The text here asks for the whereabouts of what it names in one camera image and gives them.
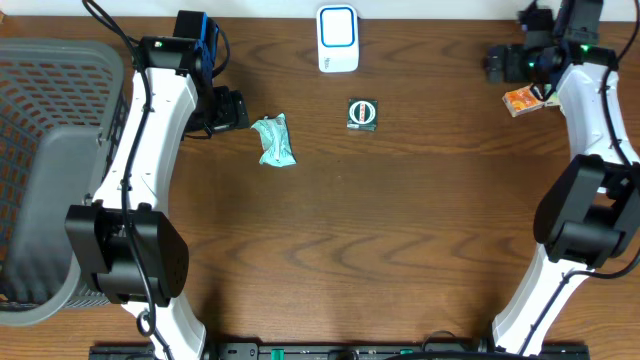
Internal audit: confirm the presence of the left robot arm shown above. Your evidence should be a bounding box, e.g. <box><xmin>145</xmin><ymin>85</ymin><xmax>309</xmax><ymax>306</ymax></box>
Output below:
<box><xmin>64</xmin><ymin>1</ymin><xmax>249</xmax><ymax>359</ymax></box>

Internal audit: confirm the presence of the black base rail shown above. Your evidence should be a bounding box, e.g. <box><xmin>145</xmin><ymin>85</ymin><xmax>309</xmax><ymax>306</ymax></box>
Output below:
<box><xmin>87</xmin><ymin>342</ymin><xmax>591</xmax><ymax>360</ymax></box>

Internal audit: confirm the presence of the orange tissue pack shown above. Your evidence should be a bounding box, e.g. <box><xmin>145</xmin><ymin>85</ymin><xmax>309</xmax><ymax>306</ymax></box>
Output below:
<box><xmin>502</xmin><ymin>86</ymin><xmax>545</xmax><ymax>117</ymax></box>

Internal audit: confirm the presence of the grey plastic basket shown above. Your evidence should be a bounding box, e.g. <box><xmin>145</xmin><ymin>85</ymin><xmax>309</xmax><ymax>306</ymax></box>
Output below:
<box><xmin>1</xmin><ymin>38</ymin><xmax>128</xmax><ymax>326</ymax></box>

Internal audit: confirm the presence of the teal tissue pack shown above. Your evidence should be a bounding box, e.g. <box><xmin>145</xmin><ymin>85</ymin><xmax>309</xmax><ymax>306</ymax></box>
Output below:
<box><xmin>544</xmin><ymin>84</ymin><xmax>560</xmax><ymax>107</ymax></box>

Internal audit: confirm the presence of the teal wrapper pack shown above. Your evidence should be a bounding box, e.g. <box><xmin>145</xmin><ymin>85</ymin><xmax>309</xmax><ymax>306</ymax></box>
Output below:
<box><xmin>251</xmin><ymin>113</ymin><xmax>296</xmax><ymax>168</ymax></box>

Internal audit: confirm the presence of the dark green round-logo box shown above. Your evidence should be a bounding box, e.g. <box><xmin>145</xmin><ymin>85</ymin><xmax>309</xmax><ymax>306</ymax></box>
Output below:
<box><xmin>346</xmin><ymin>98</ymin><xmax>379</xmax><ymax>132</ymax></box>

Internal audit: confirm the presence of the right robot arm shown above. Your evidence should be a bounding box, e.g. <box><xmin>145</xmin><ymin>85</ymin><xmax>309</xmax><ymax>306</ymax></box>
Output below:
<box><xmin>477</xmin><ymin>0</ymin><xmax>639</xmax><ymax>359</ymax></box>

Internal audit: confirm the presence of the white barcode scanner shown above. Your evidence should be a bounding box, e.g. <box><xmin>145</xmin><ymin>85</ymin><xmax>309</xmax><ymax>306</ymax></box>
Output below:
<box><xmin>316</xmin><ymin>4</ymin><xmax>360</xmax><ymax>73</ymax></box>

